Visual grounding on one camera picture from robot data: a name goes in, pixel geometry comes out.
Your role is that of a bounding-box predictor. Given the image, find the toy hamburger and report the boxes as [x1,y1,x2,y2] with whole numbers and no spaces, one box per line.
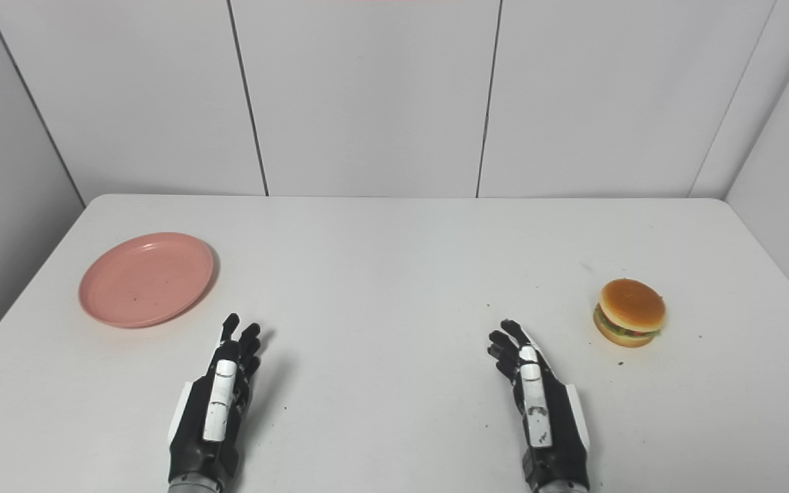
[593,278,666,349]

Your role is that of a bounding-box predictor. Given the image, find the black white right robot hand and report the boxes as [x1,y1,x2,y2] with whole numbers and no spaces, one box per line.
[488,319,590,490]

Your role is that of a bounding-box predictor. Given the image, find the pink round plate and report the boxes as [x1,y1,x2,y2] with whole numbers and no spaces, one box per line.
[79,232,215,329]

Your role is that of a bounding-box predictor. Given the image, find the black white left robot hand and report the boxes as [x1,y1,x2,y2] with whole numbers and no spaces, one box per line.
[168,314,262,484]

